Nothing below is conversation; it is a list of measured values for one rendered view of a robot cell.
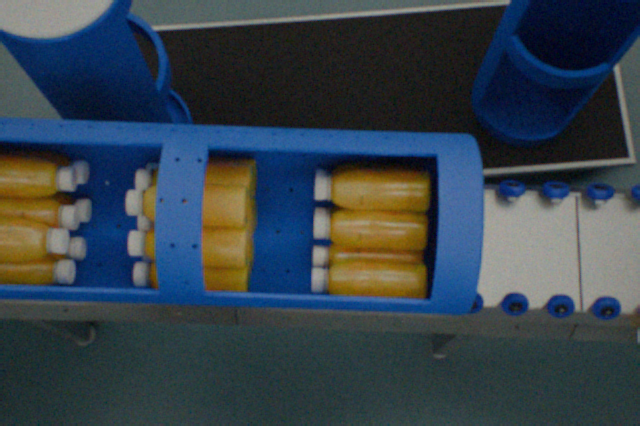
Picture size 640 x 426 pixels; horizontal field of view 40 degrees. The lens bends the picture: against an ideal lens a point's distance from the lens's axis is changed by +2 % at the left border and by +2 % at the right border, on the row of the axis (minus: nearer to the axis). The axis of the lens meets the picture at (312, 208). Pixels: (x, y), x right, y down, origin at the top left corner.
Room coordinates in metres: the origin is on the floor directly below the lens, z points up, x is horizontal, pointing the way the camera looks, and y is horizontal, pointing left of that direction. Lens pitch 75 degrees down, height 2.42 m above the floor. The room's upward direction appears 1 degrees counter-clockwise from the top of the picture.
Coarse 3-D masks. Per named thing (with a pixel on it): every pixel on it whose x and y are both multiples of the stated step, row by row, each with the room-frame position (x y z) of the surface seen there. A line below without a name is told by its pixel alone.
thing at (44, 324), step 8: (24, 320) 0.29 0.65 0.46; (32, 320) 0.29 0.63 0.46; (40, 320) 0.29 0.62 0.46; (48, 320) 0.30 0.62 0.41; (56, 320) 0.30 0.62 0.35; (64, 320) 0.31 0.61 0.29; (72, 320) 0.32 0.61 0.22; (48, 328) 0.29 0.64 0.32; (56, 328) 0.29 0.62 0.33; (64, 328) 0.29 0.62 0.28; (72, 328) 0.30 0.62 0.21; (80, 328) 0.31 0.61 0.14; (88, 328) 0.32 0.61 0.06; (64, 336) 0.29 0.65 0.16; (72, 336) 0.29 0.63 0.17; (80, 336) 0.29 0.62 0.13; (88, 336) 0.30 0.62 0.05; (80, 344) 0.29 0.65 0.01; (88, 344) 0.29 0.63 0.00
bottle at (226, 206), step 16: (144, 192) 0.38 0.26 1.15; (208, 192) 0.37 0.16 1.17; (224, 192) 0.37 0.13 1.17; (240, 192) 0.37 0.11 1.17; (144, 208) 0.35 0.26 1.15; (208, 208) 0.35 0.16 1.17; (224, 208) 0.35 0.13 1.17; (240, 208) 0.35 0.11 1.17; (208, 224) 0.33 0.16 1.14; (224, 224) 0.33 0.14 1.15; (240, 224) 0.33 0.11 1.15
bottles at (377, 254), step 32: (64, 160) 0.47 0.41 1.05; (224, 160) 0.46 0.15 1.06; (64, 224) 0.35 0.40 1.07; (256, 224) 0.37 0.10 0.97; (320, 224) 0.34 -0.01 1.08; (352, 224) 0.34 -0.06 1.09; (384, 224) 0.34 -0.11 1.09; (416, 224) 0.33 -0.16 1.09; (64, 256) 0.31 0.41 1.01; (320, 256) 0.30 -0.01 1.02; (352, 256) 0.30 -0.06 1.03; (384, 256) 0.30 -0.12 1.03; (416, 256) 0.29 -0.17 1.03; (224, 288) 0.24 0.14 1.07; (320, 288) 0.24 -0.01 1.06; (352, 288) 0.24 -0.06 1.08; (384, 288) 0.23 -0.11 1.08; (416, 288) 0.23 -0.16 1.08
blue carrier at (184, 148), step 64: (0, 128) 0.47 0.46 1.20; (64, 128) 0.47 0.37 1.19; (128, 128) 0.47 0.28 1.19; (192, 128) 0.47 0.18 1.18; (256, 128) 0.47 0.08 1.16; (64, 192) 0.43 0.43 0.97; (192, 192) 0.35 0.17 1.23; (256, 192) 0.43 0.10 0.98; (448, 192) 0.34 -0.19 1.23; (128, 256) 0.32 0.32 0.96; (192, 256) 0.27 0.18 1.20; (256, 256) 0.32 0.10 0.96; (448, 256) 0.26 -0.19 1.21
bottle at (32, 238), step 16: (0, 224) 0.34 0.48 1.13; (16, 224) 0.34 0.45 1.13; (32, 224) 0.34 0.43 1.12; (0, 240) 0.31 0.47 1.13; (16, 240) 0.31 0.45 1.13; (32, 240) 0.31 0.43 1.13; (48, 240) 0.31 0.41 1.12; (0, 256) 0.29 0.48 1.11; (16, 256) 0.29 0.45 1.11; (32, 256) 0.29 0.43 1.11
